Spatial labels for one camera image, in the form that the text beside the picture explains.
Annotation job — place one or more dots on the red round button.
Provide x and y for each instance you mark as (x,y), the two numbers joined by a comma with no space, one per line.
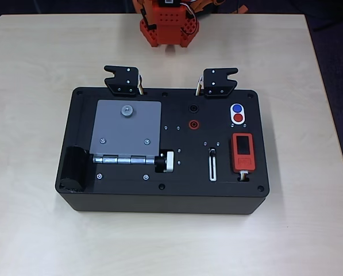
(238,117)

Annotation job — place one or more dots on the blue round button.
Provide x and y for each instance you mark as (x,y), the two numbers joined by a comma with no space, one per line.
(237,108)

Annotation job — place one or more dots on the red robot arm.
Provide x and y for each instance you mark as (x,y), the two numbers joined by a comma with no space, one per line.
(171,26)

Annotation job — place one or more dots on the white latch block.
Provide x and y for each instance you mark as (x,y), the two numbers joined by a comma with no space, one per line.
(169,162)

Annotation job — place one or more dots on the red banana socket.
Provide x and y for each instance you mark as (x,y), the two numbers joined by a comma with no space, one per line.
(194,124)

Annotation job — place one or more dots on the black round plug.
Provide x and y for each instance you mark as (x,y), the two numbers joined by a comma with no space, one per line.
(159,164)

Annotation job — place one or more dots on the black banana socket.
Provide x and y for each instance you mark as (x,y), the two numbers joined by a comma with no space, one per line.
(194,108)

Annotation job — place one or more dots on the grey hinged door plate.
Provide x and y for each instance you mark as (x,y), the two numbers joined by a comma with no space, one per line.
(131,132)

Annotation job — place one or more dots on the grey round door knob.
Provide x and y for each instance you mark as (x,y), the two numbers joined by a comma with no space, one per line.
(127,110)

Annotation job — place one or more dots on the silver metal hinge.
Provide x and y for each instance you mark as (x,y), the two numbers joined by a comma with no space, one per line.
(122,159)

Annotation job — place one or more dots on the black task board box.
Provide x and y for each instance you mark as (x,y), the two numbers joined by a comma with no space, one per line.
(182,198)

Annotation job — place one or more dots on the blue and red buttons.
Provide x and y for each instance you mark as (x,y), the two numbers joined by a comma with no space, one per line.
(231,113)

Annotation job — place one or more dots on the red display module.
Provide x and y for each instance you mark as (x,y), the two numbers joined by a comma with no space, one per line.
(244,164)

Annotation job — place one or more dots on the white yellow connector plug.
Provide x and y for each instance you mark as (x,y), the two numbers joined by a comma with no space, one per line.
(244,174)

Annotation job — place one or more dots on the black rounded post block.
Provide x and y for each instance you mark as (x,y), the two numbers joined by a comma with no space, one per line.
(73,169)

